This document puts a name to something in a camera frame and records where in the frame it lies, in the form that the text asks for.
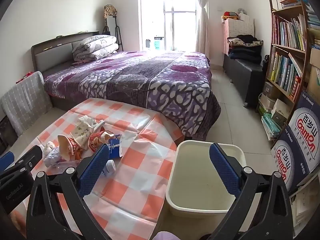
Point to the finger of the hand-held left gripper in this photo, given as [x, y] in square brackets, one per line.
[5, 158]
[27, 156]

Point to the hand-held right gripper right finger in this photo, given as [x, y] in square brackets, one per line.
[225, 172]

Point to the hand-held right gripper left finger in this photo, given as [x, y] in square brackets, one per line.
[95, 170]

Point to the small white bottle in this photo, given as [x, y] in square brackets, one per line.
[110, 167]

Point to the white paper wad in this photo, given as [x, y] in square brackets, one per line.
[50, 155]

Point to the cream plastic waste bin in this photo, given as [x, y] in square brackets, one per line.
[200, 180]

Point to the red printed paper cup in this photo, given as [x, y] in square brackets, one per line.
[97, 140]

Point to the crushed cream red paper cup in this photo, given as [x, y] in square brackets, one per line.
[66, 146]

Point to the floral paper cup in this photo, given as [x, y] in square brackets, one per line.
[81, 135]

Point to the white tissue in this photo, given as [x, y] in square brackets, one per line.
[86, 121]

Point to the orange checked tablecloth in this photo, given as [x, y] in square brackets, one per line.
[140, 160]

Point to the grey checked cushion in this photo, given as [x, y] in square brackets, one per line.
[27, 97]

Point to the blue white water carton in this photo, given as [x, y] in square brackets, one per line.
[307, 130]
[285, 165]

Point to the stack of green booklets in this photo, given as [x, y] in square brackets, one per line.
[270, 127]

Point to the red cloth item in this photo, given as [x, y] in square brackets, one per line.
[25, 77]

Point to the lilac cloth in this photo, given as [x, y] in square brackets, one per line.
[172, 236]

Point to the white cardboard box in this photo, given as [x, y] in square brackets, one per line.
[281, 111]

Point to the stack of papers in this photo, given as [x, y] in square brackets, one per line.
[305, 205]

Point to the black storage bench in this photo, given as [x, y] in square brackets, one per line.
[247, 77]

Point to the bed with purple cover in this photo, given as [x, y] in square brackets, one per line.
[150, 80]

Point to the dark bed headboard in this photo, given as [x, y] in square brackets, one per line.
[50, 52]

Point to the row of colourful books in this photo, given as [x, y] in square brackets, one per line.
[282, 72]

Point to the folded white printed quilt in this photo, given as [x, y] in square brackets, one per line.
[97, 47]

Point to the pile of folded clothes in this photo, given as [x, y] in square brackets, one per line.
[245, 50]

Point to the brown cardboard box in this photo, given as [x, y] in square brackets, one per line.
[314, 80]

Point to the black handbag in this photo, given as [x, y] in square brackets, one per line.
[106, 31]

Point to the black metal stand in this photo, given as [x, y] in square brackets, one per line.
[119, 32]

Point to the green basket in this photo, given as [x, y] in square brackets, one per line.
[157, 43]

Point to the pink white cabinet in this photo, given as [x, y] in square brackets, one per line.
[237, 27]

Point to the wooden bookshelf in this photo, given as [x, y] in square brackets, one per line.
[271, 30]

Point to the row of tall books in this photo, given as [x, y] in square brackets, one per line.
[287, 33]

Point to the white curtain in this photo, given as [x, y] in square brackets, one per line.
[202, 17]

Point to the red plush toy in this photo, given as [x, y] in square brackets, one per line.
[230, 15]

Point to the plaid scarf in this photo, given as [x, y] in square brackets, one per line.
[110, 11]

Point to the small white fan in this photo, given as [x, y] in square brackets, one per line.
[242, 11]

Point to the bright window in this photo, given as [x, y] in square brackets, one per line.
[167, 15]

